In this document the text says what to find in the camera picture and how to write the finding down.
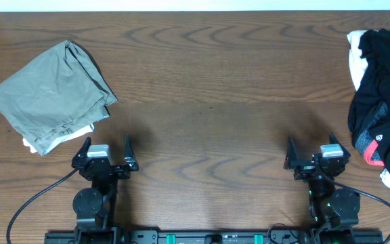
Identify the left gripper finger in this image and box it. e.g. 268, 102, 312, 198
71, 137, 91, 168
124, 134, 139, 171

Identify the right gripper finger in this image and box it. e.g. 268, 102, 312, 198
284, 136, 299, 169
329, 132, 351, 158

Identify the black Sydrogen polo shirt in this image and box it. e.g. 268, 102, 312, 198
348, 29, 390, 173

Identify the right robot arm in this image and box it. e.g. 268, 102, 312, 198
284, 134, 360, 244

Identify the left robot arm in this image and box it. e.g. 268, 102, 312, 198
72, 136, 139, 244

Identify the black grey red garment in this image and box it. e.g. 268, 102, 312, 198
353, 102, 388, 167

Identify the folded olive green garment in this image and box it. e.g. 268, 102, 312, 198
0, 41, 118, 156

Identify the white garment on right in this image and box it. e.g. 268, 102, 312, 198
347, 30, 390, 188

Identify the right black cable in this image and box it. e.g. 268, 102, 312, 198
320, 167, 390, 244

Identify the black cable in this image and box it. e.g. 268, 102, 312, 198
5, 168, 79, 244
320, 167, 390, 244

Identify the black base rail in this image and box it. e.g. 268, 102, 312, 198
44, 229, 383, 244

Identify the left black cable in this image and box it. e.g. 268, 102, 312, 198
5, 168, 79, 244

